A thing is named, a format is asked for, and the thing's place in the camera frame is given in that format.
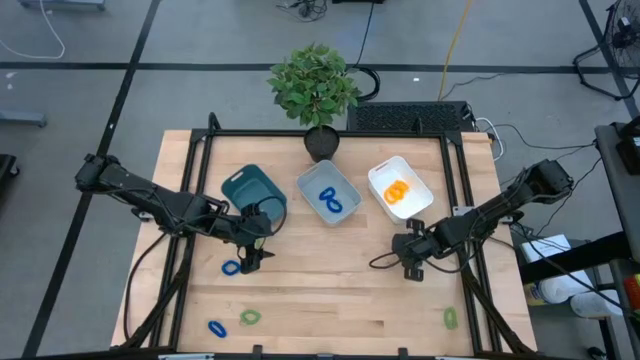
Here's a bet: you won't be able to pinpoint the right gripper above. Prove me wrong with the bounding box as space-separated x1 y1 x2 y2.
391 218 444 282

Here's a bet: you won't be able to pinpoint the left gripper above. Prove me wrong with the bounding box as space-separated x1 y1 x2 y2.
230 227 276 275

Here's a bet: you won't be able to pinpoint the white plastic bin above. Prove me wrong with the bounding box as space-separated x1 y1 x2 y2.
367 154 435 226

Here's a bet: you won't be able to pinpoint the teal plastic bin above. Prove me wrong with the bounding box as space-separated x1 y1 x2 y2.
220 163 289 226

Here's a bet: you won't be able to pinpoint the gray plastic bin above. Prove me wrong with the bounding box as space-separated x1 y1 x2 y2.
296 159 364 228

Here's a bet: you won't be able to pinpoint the black perforated computer case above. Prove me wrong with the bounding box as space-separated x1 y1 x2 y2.
346 100 476 134

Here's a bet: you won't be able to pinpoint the yellow package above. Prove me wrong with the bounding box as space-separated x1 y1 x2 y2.
523 282 549 307

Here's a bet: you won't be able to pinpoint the white papers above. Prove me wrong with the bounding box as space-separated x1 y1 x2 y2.
519 233 572 265

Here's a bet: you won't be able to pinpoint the white paper towel roll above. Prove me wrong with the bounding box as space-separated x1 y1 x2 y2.
569 292 626 320
537 272 599 305

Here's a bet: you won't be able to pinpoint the black shelf stand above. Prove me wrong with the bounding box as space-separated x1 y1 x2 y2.
519 232 640 286

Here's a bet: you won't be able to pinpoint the potted green plant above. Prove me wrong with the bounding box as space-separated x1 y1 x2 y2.
267 42 364 164

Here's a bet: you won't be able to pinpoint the gray side table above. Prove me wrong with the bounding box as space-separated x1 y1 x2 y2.
594 122 640 321

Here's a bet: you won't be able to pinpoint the red box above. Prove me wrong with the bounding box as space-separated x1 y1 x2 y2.
622 273 640 314

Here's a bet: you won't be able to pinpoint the black device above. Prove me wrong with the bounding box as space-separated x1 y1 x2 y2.
615 117 640 176

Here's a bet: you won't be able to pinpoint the black chair base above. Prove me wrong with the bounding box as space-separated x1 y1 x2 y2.
0 153 22 180

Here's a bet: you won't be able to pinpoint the gray furniture foot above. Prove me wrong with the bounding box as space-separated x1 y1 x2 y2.
0 109 50 129

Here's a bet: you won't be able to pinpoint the black floor fan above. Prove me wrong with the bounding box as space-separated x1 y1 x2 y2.
573 0 640 101

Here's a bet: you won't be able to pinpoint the gray furniture base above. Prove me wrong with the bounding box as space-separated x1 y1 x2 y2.
18 0 107 11

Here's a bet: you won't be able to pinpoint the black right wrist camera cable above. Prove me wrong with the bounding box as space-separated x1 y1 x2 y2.
368 251 407 271

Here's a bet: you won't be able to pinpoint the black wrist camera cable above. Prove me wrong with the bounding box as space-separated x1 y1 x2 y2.
368 251 407 271
249 194 289 236

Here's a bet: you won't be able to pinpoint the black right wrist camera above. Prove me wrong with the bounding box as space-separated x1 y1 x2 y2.
419 227 447 259

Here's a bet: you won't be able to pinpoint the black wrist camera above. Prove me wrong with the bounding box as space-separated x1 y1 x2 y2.
241 203 275 235
419 227 447 259

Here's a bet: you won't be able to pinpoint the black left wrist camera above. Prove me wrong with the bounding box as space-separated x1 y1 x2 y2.
241 203 275 235

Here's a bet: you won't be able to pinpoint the black left wrist camera cable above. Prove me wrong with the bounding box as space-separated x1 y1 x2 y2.
249 194 289 236

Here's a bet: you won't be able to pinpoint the black metal table frame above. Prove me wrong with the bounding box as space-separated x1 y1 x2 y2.
110 112 539 359

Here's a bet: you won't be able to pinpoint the black hanging cable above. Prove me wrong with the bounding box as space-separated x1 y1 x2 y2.
349 0 382 102

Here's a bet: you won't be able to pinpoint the yellow hanging cable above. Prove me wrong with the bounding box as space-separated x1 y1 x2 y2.
437 0 475 102

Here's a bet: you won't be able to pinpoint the black floor cable bundle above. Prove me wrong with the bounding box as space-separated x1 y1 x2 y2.
276 0 331 22

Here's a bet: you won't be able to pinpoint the white floor cable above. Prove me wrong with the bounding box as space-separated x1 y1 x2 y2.
0 0 67 60

